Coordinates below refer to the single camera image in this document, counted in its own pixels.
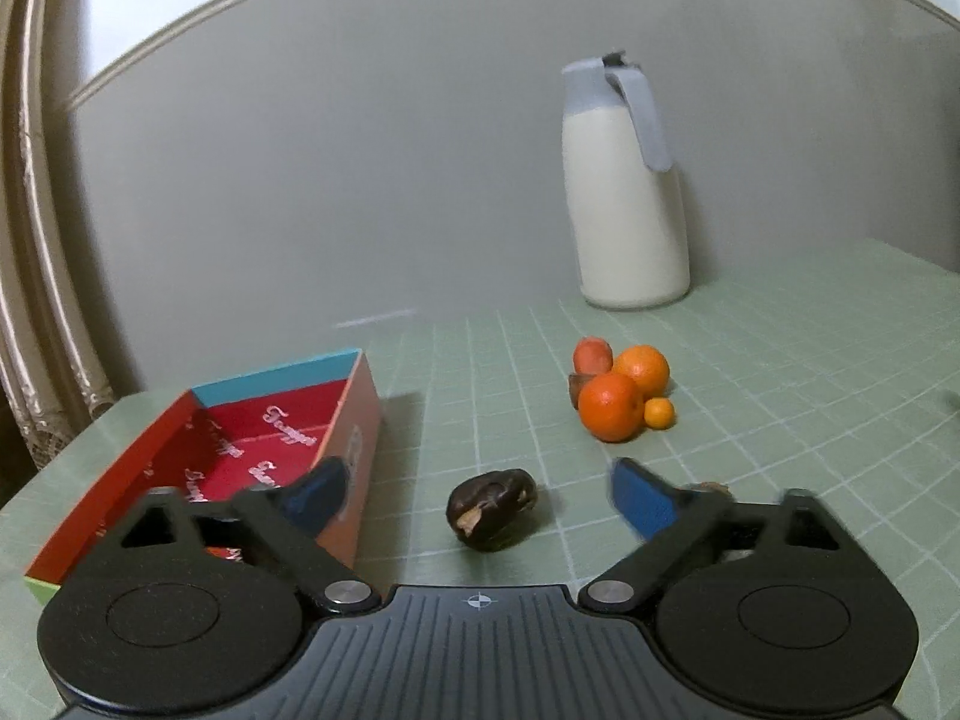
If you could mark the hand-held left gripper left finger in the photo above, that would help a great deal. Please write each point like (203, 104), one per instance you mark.
(319, 496)

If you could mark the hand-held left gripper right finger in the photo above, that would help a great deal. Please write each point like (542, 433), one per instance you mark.
(637, 496)

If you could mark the red cardboard box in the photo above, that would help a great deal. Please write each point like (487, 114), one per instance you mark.
(262, 427)

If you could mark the mandarin orange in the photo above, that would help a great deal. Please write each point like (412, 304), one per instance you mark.
(611, 406)
(643, 367)

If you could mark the small kumquat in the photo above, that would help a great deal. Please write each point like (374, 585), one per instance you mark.
(660, 414)

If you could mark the red-orange fruit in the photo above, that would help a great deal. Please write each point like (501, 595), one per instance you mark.
(592, 355)

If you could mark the green gridded table mat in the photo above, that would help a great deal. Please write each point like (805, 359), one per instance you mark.
(787, 360)

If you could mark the milk bottle with grey lid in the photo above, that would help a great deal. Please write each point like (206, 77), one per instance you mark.
(630, 225)

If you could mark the beige satin curtain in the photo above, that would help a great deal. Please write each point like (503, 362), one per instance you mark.
(34, 277)

